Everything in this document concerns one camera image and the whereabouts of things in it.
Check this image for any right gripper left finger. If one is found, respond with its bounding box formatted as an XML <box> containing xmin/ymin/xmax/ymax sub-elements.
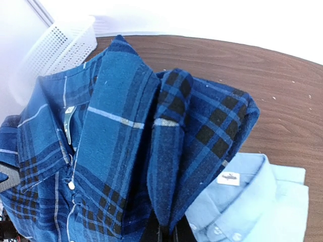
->
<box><xmin>140</xmin><ymin>211</ymin><xmax>163</xmax><ymax>242</ymax></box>

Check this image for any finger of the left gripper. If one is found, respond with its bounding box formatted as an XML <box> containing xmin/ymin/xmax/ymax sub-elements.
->
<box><xmin>1</xmin><ymin>162</ymin><xmax>20</xmax><ymax>193</ymax></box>

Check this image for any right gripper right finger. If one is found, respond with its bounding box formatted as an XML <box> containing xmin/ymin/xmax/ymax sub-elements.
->
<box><xmin>173</xmin><ymin>215</ymin><xmax>196</xmax><ymax>242</ymax></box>

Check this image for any light blue shirt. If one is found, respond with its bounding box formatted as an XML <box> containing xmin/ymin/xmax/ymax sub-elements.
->
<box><xmin>185</xmin><ymin>153</ymin><xmax>309</xmax><ymax>241</ymax></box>

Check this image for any blue plaid long sleeve shirt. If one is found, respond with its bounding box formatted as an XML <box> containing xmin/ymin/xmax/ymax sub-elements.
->
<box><xmin>1</xmin><ymin>35</ymin><xmax>260</xmax><ymax>241</ymax></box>

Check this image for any white plastic mesh basket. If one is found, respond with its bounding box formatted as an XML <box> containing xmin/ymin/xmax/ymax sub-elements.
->
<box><xmin>9</xmin><ymin>16</ymin><xmax>97</xmax><ymax>106</ymax></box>

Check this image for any left aluminium frame post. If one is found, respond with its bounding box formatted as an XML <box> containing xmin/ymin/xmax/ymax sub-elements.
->
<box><xmin>26</xmin><ymin>0</ymin><xmax>54</xmax><ymax>27</ymax></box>

